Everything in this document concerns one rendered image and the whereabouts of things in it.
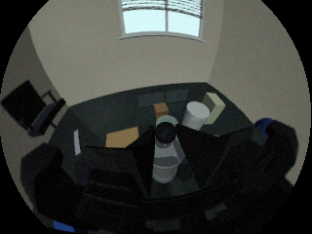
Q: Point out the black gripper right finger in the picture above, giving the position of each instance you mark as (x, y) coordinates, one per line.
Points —
(205, 153)

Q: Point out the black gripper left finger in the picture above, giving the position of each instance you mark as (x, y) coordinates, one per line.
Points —
(136, 158)

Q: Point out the brown rectangular block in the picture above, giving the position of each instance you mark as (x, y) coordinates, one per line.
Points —
(121, 139)

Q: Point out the brown cube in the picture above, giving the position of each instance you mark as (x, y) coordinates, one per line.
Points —
(160, 110)

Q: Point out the blue short cylinder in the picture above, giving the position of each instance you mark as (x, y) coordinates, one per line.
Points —
(62, 226)

